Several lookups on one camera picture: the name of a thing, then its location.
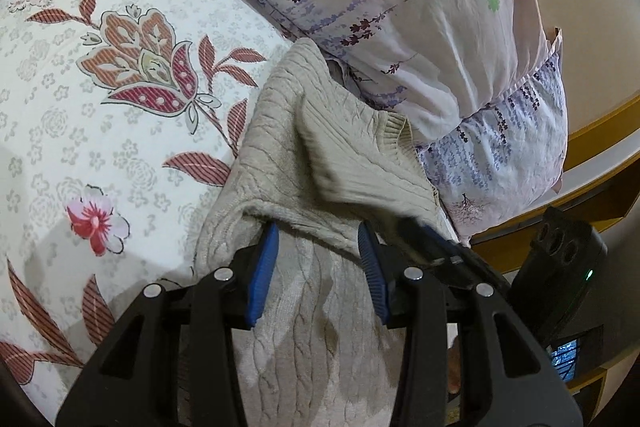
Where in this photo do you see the beige cable-knit sweater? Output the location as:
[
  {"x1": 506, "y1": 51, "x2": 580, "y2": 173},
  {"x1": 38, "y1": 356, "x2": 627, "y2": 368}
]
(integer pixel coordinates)
[{"x1": 194, "y1": 39, "x2": 454, "y2": 426}]

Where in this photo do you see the person's right hand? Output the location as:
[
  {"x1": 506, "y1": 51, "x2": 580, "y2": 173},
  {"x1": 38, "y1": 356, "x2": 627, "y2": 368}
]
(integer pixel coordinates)
[{"x1": 447, "y1": 337, "x2": 461, "y2": 395}]

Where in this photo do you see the blue lit screen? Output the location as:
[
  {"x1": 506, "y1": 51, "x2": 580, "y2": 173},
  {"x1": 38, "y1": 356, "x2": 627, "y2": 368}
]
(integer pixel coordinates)
[{"x1": 547, "y1": 338, "x2": 579, "y2": 383}]

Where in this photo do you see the wooden bed headboard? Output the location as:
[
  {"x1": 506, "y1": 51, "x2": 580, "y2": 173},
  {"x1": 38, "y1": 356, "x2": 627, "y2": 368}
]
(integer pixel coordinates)
[{"x1": 472, "y1": 98, "x2": 639, "y2": 273}]

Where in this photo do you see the lavender floral pillow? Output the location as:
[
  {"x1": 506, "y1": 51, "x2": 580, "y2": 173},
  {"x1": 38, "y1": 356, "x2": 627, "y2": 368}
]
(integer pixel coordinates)
[{"x1": 256, "y1": 0, "x2": 568, "y2": 237}]

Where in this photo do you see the floral bed sheet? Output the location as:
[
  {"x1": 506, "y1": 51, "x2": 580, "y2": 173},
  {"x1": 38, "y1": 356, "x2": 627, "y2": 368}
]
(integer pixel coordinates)
[{"x1": 1, "y1": 0, "x2": 288, "y2": 421}]

